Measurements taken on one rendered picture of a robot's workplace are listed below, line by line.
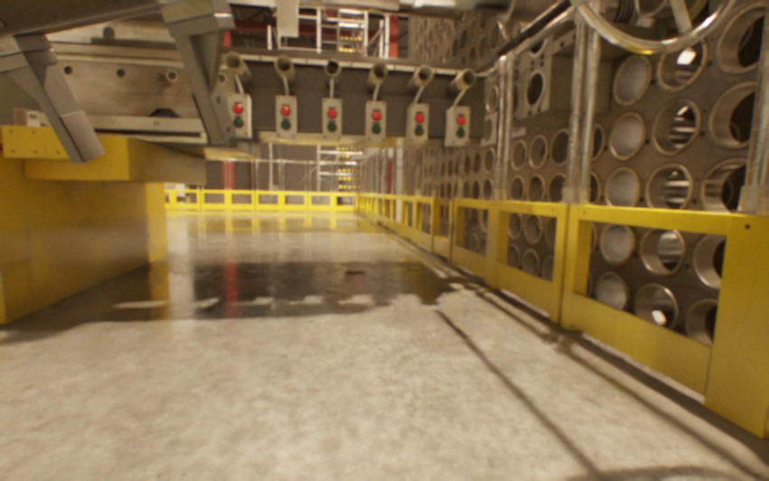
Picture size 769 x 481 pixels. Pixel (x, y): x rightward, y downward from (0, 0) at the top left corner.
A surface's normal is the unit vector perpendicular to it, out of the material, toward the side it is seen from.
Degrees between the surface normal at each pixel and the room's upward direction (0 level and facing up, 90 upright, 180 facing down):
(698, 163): 90
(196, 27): 113
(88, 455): 0
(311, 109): 90
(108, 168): 90
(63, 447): 0
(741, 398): 90
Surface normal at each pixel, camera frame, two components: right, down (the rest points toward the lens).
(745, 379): -0.99, 0.00
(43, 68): 0.99, -0.09
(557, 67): 0.16, 0.12
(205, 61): -0.07, 0.51
